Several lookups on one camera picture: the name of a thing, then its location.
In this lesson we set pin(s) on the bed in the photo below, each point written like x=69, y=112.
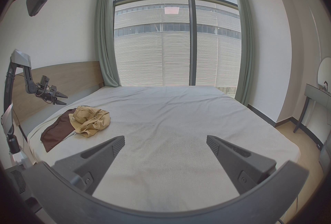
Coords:
x=168, y=127

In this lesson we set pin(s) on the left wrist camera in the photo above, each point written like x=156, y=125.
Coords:
x=44, y=80

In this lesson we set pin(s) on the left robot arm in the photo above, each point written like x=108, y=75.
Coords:
x=27, y=75

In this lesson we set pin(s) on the grey dressing table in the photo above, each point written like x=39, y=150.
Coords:
x=314, y=96

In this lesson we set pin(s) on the tan shorts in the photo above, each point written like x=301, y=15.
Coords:
x=90, y=121

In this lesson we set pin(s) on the round mirror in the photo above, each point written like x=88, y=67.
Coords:
x=324, y=70

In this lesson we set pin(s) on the grey-green curtain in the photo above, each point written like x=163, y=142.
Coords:
x=244, y=49
x=106, y=36

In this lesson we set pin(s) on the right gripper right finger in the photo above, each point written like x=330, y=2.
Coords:
x=235, y=158

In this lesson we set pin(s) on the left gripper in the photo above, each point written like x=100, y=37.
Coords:
x=47, y=93

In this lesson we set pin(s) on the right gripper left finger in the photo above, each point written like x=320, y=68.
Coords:
x=98, y=158

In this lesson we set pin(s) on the white garment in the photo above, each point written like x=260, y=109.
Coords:
x=69, y=135

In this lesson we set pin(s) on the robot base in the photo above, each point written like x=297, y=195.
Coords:
x=16, y=181

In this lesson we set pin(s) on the brown garment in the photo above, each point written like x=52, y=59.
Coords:
x=55, y=132

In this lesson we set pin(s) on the window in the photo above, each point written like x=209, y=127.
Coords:
x=160, y=49

